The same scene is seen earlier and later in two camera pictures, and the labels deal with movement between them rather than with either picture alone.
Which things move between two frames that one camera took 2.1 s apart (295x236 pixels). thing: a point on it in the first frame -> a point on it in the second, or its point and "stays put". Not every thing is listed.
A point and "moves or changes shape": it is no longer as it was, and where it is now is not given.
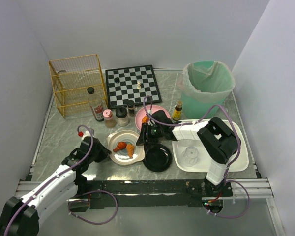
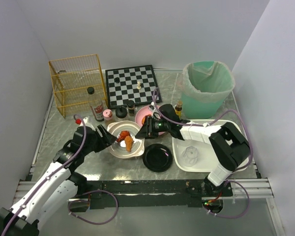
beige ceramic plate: [123, 146] moves or changes shape
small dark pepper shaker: [131, 104] stays put
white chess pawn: [138, 87] stays put
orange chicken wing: [145, 119] stays put
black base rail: [143, 193] stays put
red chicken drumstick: [121, 145] -> [122, 135]
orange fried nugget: [130, 147] -> [129, 142]
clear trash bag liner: [207, 81] stays put
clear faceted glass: [189, 156] stays put
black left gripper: [98, 151] -> [101, 136]
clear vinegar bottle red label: [96, 105] stays put
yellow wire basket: [71, 78] stays put
